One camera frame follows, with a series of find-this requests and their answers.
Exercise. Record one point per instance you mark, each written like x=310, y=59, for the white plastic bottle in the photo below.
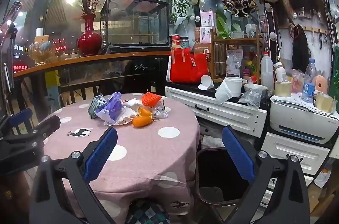
x=280, y=73

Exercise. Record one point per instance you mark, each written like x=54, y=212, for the clear plastic bag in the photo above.
x=250, y=98

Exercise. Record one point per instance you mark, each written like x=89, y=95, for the clear crinkled plastic wrapper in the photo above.
x=160, y=112

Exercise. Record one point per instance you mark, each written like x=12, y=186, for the stack of white cups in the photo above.
x=230, y=86

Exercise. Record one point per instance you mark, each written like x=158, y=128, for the pink product box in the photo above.
x=206, y=18
x=206, y=34

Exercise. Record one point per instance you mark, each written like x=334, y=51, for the green tote bag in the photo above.
x=334, y=73

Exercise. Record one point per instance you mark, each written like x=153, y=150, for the red tote bag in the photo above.
x=185, y=67

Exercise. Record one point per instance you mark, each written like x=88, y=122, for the ornate black headdress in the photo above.
x=237, y=2

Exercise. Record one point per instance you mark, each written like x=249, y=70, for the white plastic scoop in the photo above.
x=206, y=83

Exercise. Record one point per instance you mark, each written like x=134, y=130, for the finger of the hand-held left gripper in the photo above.
x=21, y=116
x=49, y=124

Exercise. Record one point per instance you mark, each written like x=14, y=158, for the yellow green bottle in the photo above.
x=251, y=69

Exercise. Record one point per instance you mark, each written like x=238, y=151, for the long white desk drawer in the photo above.
x=225, y=112

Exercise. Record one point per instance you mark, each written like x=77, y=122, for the white drawer cabinet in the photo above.
x=294, y=152

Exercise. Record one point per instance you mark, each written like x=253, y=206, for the white thin plastic bag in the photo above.
x=117, y=122

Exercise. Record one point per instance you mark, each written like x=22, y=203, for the jar with beads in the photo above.
x=184, y=42

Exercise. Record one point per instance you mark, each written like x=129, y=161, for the white printer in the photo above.
x=299, y=118

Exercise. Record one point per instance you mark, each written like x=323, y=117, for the purple plastic bag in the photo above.
x=112, y=107

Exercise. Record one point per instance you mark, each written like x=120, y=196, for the wooden bar ledge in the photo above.
x=79, y=59

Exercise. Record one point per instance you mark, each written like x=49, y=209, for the black tripod stand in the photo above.
x=12, y=36

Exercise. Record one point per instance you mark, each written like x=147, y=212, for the pink polka dot tablecloth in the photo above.
x=148, y=149

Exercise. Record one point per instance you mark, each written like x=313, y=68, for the orange foam fruit net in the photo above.
x=151, y=99

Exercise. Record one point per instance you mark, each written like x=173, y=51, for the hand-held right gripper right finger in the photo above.
x=238, y=157

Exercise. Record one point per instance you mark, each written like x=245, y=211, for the checkered seat cushion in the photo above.
x=148, y=213

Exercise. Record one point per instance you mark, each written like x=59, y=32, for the water bottle blue label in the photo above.
x=308, y=86

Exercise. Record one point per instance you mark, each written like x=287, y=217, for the dark brown trash bin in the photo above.
x=225, y=176

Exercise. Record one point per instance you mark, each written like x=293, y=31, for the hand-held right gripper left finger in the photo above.
x=102, y=152

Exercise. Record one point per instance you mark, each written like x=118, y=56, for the wooden shelf rack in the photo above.
x=219, y=41

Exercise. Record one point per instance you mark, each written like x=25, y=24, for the red ceramic vase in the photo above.
x=90, y=41

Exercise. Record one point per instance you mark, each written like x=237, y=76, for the black hanging wig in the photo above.
x=300, y=51

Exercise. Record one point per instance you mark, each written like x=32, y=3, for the clear packet of papers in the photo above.
x=234, y=62

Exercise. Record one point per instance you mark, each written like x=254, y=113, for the gold decorative bowl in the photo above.
x=42, y=51

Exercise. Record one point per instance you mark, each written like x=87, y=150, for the glass display case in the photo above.
x=132, y=22

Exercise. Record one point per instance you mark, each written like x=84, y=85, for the white plastic jug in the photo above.
x=267, y=73

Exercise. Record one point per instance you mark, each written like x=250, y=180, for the clear bag with snacks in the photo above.
x=298, y=79

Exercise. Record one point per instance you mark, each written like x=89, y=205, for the red lidded can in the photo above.
x=175, y=41

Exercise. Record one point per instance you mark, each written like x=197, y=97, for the white lace cloth bundle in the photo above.
x=212, y=141

